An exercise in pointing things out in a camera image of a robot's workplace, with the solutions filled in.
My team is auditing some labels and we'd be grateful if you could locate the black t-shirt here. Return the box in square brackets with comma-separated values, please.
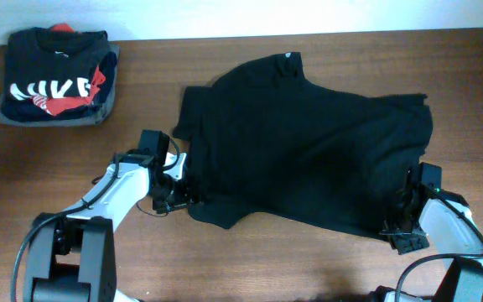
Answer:
[174, 52, 433, 239]

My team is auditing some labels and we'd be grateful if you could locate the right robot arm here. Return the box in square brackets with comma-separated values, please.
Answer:
[366, 163, 483, 302]

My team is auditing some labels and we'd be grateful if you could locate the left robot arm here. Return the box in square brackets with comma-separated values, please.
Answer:
[10, 130, 200, 302]

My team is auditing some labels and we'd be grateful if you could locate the grey folded shirt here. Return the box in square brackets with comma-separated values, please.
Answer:
[0, 44, 121, 128]

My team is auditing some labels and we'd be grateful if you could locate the red folded shirt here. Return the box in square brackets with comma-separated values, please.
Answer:
[27, 24, 110, 116]

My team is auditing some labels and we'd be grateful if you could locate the navy folded shirt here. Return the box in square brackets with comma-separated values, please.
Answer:
[0, 52, 118, 123]

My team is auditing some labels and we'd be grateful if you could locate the black Nike folded shirt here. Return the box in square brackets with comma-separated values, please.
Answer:
[4, 28, 110, 101]

